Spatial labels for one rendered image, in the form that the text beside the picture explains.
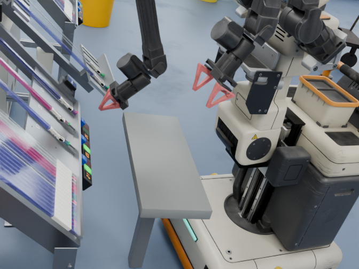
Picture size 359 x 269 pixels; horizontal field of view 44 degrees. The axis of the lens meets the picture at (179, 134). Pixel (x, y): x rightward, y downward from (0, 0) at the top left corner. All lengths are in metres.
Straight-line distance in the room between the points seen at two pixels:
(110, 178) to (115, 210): 0.25
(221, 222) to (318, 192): 0.45
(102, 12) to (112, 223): 2.69
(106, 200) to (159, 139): 0.68
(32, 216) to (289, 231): 1.15
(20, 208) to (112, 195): 1.38
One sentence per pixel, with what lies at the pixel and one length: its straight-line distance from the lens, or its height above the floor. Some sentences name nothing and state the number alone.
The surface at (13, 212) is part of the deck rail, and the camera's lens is 1.03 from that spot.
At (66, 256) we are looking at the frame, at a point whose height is 0.74.
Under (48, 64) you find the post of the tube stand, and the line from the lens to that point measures 1.80.
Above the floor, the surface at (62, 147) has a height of 0.75.
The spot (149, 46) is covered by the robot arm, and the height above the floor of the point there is 1.01.
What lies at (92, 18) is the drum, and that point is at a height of 0.09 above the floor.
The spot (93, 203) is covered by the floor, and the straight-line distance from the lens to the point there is 2.30.
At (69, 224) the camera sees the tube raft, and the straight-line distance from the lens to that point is 1.12.
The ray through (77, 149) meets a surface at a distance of 1.39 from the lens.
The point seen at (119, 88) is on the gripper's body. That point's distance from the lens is 1.52.
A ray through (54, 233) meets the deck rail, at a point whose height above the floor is 0.76.
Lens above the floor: 1.53
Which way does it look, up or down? 31 degrees down
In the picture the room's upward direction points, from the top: 15 degrees clockwise
